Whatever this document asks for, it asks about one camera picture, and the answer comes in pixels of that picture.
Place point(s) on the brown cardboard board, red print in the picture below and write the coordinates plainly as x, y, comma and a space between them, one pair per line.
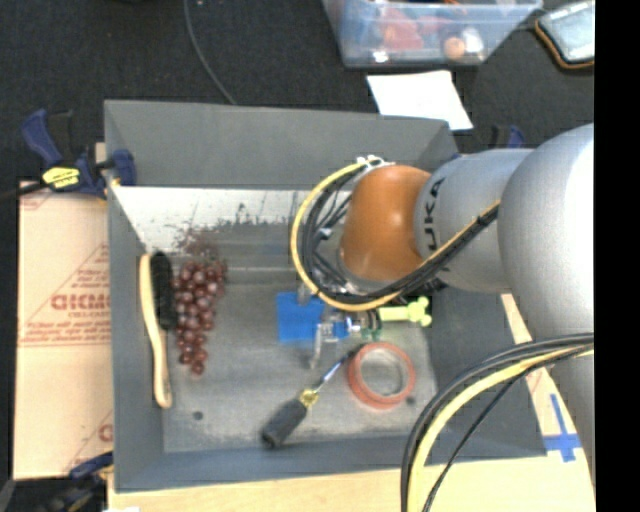
60, 350

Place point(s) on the dark red grape bunch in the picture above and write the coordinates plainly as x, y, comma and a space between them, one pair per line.
196, 310

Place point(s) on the wooden hairbrush with black bristles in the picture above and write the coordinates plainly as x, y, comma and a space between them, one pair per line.
160, 320

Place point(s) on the grey metal bin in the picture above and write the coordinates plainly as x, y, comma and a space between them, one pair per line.
250, 400

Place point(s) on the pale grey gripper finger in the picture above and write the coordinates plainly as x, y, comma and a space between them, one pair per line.
317, 350
304, 295

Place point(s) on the blue sponge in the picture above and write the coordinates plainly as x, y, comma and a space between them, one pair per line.
297, 320

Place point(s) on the lime green toy bone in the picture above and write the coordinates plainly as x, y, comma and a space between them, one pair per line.
405, 312

